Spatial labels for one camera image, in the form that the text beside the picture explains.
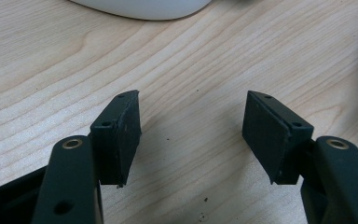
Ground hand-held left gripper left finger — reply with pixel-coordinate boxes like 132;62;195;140
89;90;143;189

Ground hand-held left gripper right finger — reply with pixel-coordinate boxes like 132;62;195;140
241;90;315;186

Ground white pedal trash bin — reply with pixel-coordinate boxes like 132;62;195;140
68;0;213;21

